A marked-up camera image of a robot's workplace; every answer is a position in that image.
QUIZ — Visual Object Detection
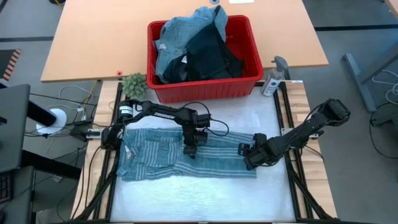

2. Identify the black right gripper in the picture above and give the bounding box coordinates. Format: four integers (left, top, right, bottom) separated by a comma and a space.
237, 133, 284, 171

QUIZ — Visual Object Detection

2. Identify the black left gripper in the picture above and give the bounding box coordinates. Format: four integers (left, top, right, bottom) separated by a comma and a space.
182, 123, 209, 160

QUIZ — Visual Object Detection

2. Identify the blue white striped shirt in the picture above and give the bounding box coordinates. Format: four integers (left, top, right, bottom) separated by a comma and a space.
116, 127, 259, 182

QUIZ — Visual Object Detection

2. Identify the red plastic laundry bin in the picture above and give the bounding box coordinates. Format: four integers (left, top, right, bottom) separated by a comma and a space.
145, 14, 265, 105

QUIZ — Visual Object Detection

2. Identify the white padded table mat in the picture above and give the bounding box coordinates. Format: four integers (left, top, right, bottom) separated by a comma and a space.
110, 85, 296, 222

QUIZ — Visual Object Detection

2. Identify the clear spray bottle grey trigger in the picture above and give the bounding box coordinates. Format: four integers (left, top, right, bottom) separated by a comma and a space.
260, 55, 289, 97

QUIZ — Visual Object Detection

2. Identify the small potted green plant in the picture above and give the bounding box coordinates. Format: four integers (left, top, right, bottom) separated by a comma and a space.
121, 72, 149, 100

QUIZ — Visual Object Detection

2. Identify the dark navy garment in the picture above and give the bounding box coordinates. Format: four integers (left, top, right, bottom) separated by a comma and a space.
161, 22, 245, 85

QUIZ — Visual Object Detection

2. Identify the black power adapter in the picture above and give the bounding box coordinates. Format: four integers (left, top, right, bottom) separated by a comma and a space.
69, 124, 102, 141

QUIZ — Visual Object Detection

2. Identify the light blue denim garment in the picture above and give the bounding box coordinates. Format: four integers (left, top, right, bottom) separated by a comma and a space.
154, 5, 229, 82

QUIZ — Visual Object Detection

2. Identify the white round base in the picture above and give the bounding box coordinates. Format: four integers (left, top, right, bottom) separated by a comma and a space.
35, 107, 68, 136

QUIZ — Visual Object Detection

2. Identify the grey desk leg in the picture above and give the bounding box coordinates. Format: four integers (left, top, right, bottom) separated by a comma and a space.
341, 40, 398, 113

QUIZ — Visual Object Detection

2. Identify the black chair base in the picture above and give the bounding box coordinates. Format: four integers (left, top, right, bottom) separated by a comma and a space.
369, 102, 398, 128

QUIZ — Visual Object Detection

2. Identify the light wooden desk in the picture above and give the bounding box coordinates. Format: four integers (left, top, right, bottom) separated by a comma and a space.
40, 0, 330, 83

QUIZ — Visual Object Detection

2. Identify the black monitor pole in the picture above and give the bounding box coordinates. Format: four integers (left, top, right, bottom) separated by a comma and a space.
26, 99, 60, 128

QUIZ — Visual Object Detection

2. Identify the dark grey monitor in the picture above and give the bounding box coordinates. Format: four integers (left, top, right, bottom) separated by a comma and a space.
0, 83, 31, 174

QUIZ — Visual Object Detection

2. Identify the black keyboard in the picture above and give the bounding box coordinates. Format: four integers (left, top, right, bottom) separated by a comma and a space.
0, 173, 14, 205

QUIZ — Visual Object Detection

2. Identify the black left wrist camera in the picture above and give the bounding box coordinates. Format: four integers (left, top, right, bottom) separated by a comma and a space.
195, 113, 212, 129

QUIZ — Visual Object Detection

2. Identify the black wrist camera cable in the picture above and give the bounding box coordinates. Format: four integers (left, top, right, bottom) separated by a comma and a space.
183, 101, 230, 138

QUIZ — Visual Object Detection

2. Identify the black aluminium table frame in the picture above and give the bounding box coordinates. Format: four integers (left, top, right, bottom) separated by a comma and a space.
70, 80, 338, 224

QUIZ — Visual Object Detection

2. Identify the yellow cord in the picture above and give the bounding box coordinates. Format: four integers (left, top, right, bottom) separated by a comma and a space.
83, 80, 100, 108

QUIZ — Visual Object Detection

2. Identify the white floor cable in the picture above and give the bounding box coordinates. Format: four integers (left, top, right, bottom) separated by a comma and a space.
371, 68, 398, 105

